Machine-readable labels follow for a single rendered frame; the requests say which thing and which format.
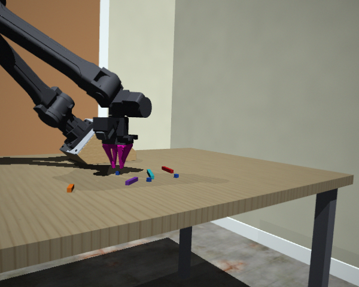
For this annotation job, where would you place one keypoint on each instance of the red rod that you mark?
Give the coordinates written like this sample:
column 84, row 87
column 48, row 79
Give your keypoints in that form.
column 167, row 169

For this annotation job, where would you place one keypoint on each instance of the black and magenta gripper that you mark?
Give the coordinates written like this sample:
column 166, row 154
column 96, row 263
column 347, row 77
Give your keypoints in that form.
column 121, row 145

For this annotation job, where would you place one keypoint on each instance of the turquoise rod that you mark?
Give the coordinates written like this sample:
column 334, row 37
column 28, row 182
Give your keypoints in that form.
column 150, row 173

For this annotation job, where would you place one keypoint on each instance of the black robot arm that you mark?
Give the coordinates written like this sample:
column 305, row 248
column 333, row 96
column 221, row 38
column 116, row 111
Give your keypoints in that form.
column 53, row 106

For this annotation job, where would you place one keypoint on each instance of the purple rod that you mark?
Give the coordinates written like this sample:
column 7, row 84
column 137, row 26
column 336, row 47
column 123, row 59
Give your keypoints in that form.
column 132, row 180

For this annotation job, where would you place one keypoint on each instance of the orange rod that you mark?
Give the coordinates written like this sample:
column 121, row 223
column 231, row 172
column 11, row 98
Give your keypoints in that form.
column 70, row 188

